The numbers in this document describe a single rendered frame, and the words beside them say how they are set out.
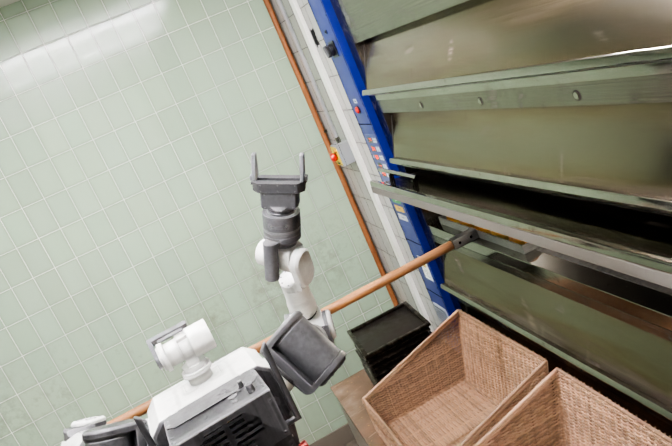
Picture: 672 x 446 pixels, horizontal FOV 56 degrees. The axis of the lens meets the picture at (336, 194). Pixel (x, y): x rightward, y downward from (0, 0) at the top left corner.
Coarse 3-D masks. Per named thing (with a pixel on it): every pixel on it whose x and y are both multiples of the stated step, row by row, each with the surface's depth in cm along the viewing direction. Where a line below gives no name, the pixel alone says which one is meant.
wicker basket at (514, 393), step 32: (448, 320) 235; (416, 352) 232; (480, 352) 224; (512, 352) 202; (384, 384) 230; (416, 384) 234; (448, 384) 238; (480, 384) 229; (512, 384) 206; (384, 416) 231; (416, 416) 230; (448, 416) 223; (480, 416) 216
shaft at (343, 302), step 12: (432, 252) 200; (444, 252) 200; (408, 264) 198; (420, 264) 198; (384, 276) 197; (396, 276) 197; (360, 288) 195; (372, 288) 195; (348, 300) 193; (252, 348) 187; (144, 408) 180; (120, 420) 179
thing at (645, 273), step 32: (384, 192) 214; (448, 192) 186; (480, 192) 176; (512, 192) 166; (480, 224) 152; (576, 224) 129; (608, 224) 124; (640, 224) 119; (576, 256) 118; (608, 256) 109
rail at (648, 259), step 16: (400, 192) 199; (416, 192) 188; (448, 208) 167; (464, 208) 158; (480, 208) 152; (512, 224) 137; (528, 224) 131; (544, 224) 128; (560, 240) 121; (576, 240) 116; (592, 240) 112; (624, 256) 105; (640, 256) 101; (656, 256) 99
